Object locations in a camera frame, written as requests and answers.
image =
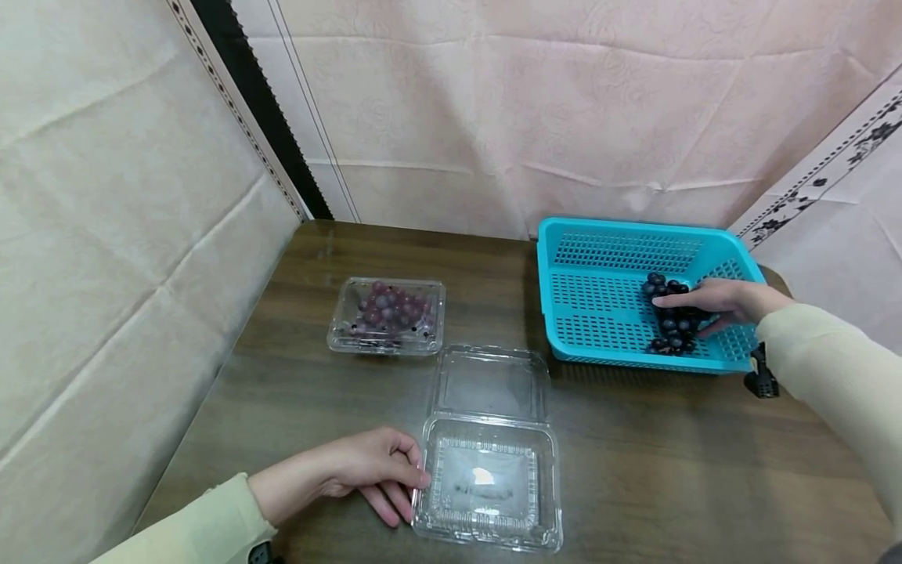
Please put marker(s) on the person's left hand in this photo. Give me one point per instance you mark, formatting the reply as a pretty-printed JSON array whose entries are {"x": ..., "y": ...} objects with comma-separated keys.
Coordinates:
[{"x": 338, "y": 470}]

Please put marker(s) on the person's right hand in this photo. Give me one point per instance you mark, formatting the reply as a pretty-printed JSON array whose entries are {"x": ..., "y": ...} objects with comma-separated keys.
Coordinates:
[{"x": 740, "y": 301}]

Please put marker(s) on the person's right index finger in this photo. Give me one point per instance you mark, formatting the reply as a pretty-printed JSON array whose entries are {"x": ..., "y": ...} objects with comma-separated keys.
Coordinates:
[{"x": 680, "y": 298}]

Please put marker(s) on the person's left fingers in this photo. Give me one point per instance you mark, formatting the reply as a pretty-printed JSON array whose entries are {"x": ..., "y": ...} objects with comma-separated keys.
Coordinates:
[{"x": 405, "y": 474}]

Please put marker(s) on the person's right thumb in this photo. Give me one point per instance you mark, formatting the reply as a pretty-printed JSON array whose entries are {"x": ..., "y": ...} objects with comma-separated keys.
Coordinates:
[{"x": 717, "y": 324}]

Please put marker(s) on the bunch of dark purple grapes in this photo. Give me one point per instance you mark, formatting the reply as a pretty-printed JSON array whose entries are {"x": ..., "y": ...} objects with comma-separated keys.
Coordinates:
[{"x": 675, "y": 329}]

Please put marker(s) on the clear plastic clamshell box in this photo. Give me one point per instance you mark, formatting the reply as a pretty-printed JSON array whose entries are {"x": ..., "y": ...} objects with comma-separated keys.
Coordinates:
[
  {"x": 345, "y": 338},
  {"x": 487, "y": 478}
]

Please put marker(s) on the person's left forearm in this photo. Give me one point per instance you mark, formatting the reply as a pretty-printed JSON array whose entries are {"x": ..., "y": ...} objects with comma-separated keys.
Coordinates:
[{"x": 190, "y": 529}]

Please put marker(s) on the person's right forearm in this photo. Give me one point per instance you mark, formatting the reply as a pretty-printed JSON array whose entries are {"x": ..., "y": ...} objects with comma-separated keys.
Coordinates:
[{"x": 838, "y": 376}]

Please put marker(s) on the black wrist band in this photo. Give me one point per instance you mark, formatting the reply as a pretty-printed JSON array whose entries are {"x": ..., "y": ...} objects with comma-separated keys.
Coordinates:
[
  {"x": 761, "y": 380},
  {"x": 261, "y": 554}
]

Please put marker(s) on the turquoise plastic basket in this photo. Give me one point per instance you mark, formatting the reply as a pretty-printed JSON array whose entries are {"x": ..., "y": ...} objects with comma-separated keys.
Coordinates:
[{"x": 599, "y": 274}]

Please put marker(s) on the closed clear plastic clamshell box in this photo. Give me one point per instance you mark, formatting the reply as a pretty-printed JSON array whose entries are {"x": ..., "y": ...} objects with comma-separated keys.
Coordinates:
[{"x": 345, "y": 338}]

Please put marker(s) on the bunch of red grapes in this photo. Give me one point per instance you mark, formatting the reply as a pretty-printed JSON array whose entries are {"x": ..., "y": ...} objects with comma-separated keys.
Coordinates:
[{"x": 387, "y": 307}]

